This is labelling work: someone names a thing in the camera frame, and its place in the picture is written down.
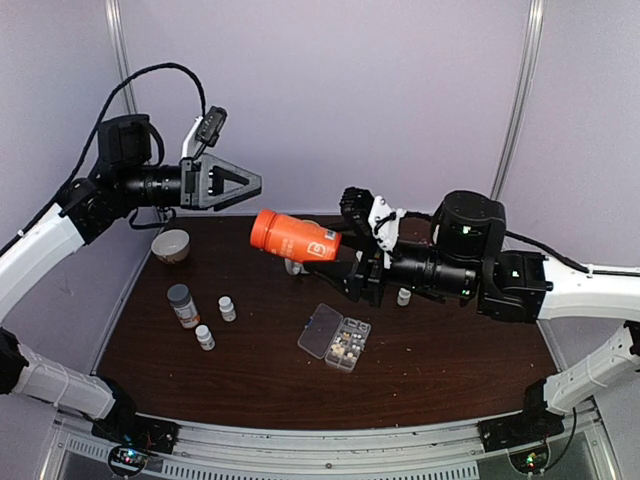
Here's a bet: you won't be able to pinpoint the yellow-lined patterned mug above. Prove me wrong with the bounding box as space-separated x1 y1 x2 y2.
284 258 310 276

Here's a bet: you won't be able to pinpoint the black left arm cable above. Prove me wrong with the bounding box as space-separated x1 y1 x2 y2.
0 62 207 256

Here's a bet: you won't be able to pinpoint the grey-capped orange label bottle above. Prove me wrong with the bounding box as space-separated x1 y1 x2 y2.
166 284 200 329

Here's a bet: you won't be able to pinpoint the orange pill bottle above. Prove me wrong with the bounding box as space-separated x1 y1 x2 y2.
249 210 341 263

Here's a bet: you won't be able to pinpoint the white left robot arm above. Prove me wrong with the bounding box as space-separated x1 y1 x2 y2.
1 107 262 444

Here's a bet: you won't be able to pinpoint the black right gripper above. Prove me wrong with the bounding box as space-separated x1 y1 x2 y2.
303 218 478 308

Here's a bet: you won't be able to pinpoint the aluminium frame post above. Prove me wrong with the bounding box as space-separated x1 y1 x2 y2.
489 0 546 201
104 0 139 114

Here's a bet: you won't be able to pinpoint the white ceramic bowl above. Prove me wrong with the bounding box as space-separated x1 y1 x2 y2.
151 229 190 264

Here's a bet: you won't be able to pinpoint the white pills in organizer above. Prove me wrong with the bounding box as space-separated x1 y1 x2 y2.
329 343 360 362

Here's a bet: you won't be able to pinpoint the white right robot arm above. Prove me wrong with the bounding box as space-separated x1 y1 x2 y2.
306 187 639 442

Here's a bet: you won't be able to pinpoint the aluminium frame post right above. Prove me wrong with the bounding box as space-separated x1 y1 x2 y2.
489 0 546 201

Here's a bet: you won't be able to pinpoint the aluminium frame post left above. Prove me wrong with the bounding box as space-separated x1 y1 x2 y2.
104 0 139 114

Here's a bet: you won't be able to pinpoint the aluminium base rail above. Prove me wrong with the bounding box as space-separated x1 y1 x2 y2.
40 390 611 480

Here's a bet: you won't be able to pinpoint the clear plastic pill organizer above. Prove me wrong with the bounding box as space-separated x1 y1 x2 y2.
297 304 371 373

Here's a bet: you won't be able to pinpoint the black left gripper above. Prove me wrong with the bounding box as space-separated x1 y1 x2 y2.
116 151 262 210

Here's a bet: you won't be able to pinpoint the small white pill bottle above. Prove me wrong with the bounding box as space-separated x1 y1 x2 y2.
195 324 216 351

